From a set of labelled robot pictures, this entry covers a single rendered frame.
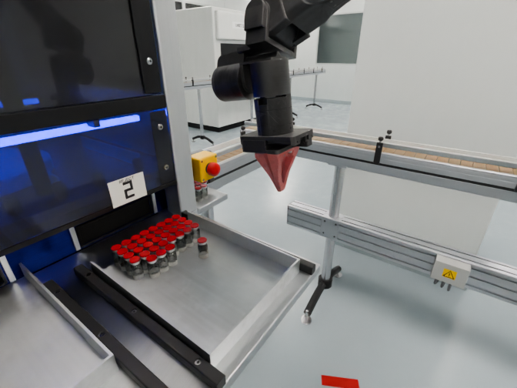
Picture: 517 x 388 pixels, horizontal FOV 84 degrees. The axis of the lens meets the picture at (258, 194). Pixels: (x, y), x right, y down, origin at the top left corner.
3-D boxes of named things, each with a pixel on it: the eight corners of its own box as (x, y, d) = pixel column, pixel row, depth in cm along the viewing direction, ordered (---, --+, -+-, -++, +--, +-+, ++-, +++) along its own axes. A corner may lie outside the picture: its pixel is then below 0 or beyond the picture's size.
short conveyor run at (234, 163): (178, 212, 92) (171, 165, 85) (148, 199, 100) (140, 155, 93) (287, 155, 142) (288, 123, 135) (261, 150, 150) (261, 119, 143)
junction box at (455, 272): (429, 277, 120) (435, 259, 116) (431, 270, 124) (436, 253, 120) (463, 289, 114) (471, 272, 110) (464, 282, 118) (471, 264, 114)
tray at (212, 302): (94, 275, 60) (89, 261, 58) (189, 222, 79) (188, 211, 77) (211, 370, 42) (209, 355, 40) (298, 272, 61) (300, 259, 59)
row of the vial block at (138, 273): (131, 277, 59) (126, 259, 57) (196, 237, 72) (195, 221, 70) (137, 282, 58) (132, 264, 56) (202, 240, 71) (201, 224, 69)
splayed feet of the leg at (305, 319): (296, 320, 155) (298, 302, 149) (333, 269, 192) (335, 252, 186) (310, 328, 151) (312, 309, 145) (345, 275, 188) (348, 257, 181)
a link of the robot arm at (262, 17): (265, -8, 37) (299, 19, 44) (205, 14, 44) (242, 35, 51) (258, 90, 38) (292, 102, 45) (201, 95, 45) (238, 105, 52)
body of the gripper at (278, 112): (262, 138, 52) (258, 95, 49) (315, 139, 46) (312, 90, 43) (239, 147, 47) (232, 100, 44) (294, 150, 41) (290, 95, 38)
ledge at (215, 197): (169, 202, 94) (168, 196, 93) (198, 188, 103) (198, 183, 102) (199, 214, 86) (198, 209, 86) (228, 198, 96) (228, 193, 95)
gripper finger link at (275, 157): (269, 181, 55) (264, 131, 51) (303, 185, 50) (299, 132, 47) (247, 194, 50) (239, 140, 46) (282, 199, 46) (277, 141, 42)
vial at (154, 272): (147, 275, 59) (143, 258, 57) (156, 270, 61) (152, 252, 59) (153, 280, 58) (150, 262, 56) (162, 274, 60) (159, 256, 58)
